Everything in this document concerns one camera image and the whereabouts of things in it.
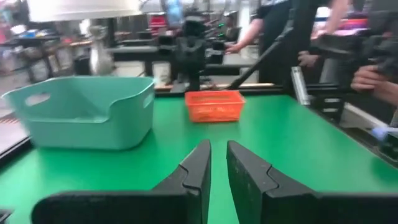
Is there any black handheld device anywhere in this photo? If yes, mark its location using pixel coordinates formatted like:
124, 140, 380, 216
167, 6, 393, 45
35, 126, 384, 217
310, 12, 398, 78

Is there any teal plastic bin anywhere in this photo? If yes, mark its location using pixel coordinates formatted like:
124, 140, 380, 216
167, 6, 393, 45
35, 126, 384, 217
1, 76, 156, 151

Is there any orange mesh basket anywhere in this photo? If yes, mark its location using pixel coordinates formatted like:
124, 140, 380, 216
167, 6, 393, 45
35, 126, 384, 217
185, 90, 246, 123

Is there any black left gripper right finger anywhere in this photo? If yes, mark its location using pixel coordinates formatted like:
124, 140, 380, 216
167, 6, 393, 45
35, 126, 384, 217
226, 141, 398, 224

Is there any silver aluminium rail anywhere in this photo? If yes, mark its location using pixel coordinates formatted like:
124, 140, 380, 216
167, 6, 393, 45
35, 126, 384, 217
290, 66, 312, 107

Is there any table lamp white shade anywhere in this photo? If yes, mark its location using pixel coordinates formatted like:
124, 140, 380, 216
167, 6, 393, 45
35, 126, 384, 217
26, 0, 144, 76

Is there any person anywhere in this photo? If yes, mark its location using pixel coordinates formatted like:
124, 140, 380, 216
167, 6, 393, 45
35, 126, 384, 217
350, 63, 398, 108
224, 0, 351, 86

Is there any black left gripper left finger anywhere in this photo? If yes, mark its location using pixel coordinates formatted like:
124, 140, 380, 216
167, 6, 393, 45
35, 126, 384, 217
30, 139, 212, 224

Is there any green table mat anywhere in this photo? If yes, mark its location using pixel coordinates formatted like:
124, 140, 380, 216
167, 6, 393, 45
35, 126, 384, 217
0, 93, 398, 224

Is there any pale blue object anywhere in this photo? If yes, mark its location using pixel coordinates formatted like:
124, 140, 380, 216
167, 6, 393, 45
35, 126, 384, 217
371, 125, 398, 141

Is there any black pole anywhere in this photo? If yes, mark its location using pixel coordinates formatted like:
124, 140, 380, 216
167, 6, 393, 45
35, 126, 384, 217
229, 26, 295, 91

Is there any grey desk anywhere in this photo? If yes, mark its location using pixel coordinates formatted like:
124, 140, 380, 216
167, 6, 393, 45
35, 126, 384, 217
107, 45, 259, 78

